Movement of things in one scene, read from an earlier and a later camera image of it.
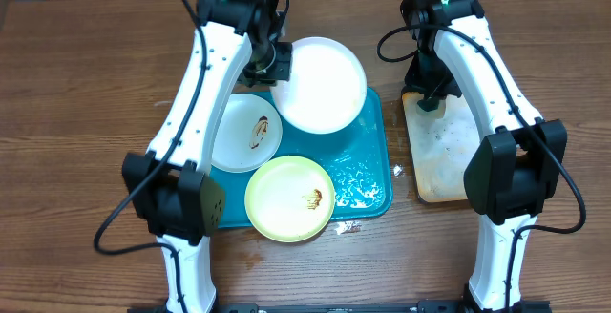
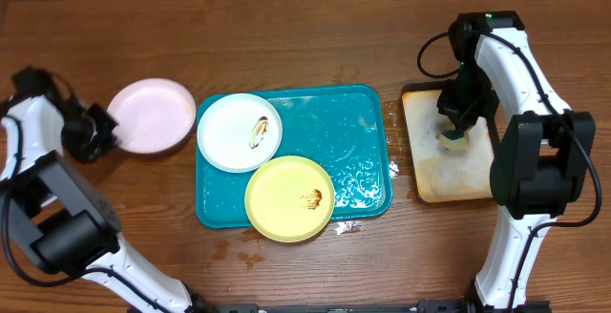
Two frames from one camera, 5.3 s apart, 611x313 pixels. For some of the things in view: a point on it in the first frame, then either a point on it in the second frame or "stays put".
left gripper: (282, 73) to (110, 140)
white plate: (326, 89) to (154, 115)
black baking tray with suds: (442, 147) stays put
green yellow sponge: (437, 113) to (453, 140)
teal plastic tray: (356, 158) stays put
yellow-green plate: (289, 198) stays put
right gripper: (419, 85) to (460, 115)
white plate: (247, 134) stays put
